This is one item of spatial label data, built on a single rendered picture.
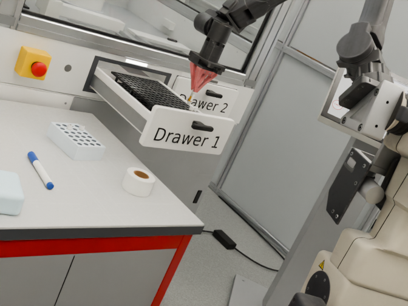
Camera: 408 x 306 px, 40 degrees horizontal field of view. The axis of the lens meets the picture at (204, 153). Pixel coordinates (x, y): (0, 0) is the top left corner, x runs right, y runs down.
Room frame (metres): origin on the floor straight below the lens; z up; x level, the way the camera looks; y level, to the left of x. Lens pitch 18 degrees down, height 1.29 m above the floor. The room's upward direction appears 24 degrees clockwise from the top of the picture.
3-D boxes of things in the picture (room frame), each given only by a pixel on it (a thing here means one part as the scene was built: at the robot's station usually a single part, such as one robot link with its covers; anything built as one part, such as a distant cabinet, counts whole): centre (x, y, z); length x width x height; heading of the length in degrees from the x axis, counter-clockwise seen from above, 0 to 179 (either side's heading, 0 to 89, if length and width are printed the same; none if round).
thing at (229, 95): (1.88, 0.08, 0.87); 0.29 x 0.02 x 0.11; 137
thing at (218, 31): (1.55, 0.10, 1.13); 0.07 x 0.06 x 0.07; 41
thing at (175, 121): (1.44, 0.06, 0.87); 0.29 x 0.02 x 0.11; 137
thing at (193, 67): (1.54, 0.09, 1.00); 0.07 x 0.07 x 0.09; 44
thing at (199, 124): (1.42, 0.04, 0.91); 0.07 x 0.04 x 0.01; 137
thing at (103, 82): (1.58, 0.21, 0.86); 0.40 x 0.26 x 0.06; 47
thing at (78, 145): (1.27, 0.30, 0.78); 0.12 x 0.08 x 0.04; 55
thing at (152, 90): (1.57, 0.21, 0.87); 0.22 x 0.18 x 0.06; 47
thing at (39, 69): (1.38, 0.48, 0.88); 0.04 x 0.03 x 0.04; 137
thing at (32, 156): (1.06, 0.30, 0.77); 0.14 x 0.02 x 0.02; 42
